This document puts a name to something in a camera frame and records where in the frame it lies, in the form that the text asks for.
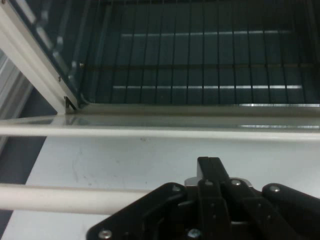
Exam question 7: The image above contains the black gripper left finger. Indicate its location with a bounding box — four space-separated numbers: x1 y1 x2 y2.
86 156 231 240

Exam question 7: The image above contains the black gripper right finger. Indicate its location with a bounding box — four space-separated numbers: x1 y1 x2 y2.
209 156 320 240

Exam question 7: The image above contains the cream oven door handle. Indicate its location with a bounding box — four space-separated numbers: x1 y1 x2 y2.
0 183 153 216

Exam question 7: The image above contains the cream toaster oven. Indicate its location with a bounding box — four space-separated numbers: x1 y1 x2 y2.
0 0 320 118

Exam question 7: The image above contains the oven wire rack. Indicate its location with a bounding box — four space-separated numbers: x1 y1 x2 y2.
81 0 320 106

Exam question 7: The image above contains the aluminium rail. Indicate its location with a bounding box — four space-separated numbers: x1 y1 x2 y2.
0 48 35 121

